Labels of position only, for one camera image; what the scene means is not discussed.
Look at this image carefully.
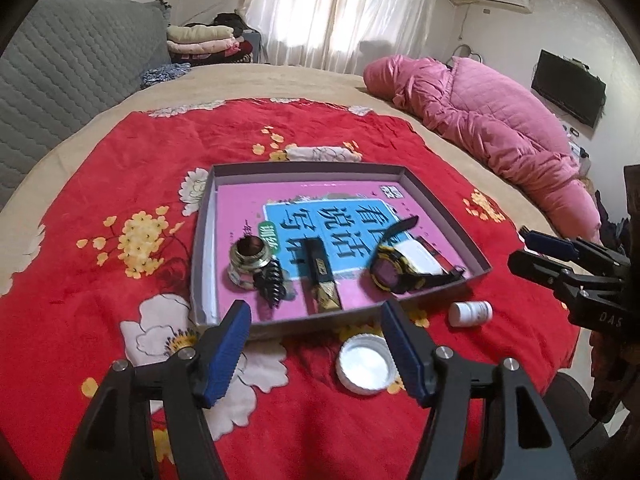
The grey quilted headboard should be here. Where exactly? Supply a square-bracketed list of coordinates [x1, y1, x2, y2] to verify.
[1, 0, 170, 202]

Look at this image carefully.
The small white pill bottle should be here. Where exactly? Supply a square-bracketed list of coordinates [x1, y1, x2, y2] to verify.
[448, 301, 494, 328]

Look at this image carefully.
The black spiral hair clip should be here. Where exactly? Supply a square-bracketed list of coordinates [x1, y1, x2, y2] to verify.
[254, 259, 286, 309]

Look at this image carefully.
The black gold faceted lighter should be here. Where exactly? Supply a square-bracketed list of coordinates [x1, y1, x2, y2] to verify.
[303, 237, 342, 313]

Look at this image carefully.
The blue patterned cloth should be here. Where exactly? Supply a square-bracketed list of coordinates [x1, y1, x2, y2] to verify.
[140, 63, 191, 89]

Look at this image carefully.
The metal threaded pipe fitting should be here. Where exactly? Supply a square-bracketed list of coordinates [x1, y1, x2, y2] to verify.
[228, 235, 295, 302]

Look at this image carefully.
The red floral blanket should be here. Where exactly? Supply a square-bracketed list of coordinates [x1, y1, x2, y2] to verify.
[1, 100, 578, 479]

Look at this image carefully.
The pink Chinese workbook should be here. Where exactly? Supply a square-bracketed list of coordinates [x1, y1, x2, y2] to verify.
[191, 166, 489, 337]

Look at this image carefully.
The grey shallow cardboard box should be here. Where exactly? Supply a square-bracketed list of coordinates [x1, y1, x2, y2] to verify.
[191, 162, 490, 339]

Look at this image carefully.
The beige bed sheet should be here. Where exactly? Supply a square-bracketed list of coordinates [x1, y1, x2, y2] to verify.
[1, 64, 554, 295]

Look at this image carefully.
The white sheer curtain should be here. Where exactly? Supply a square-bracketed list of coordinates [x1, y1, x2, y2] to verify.
[243, 0, 436, 74]

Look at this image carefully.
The yellow black digital watch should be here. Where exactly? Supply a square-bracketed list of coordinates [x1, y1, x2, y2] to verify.
[368, 216, 465, 296]

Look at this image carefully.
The black flat television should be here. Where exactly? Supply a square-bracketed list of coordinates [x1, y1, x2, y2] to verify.
[532, 50, 606, 128]

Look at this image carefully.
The pink quilted duvet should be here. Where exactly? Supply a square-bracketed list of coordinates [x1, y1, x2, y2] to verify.
[363, 55, 601, 242]

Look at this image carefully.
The stack of folded blankets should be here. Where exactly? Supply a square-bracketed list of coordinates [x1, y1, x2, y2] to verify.
[167, 13, 262, 66]

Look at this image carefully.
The white plastic jar lid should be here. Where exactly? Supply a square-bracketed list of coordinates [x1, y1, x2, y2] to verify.
[335, 334, 397, 396]

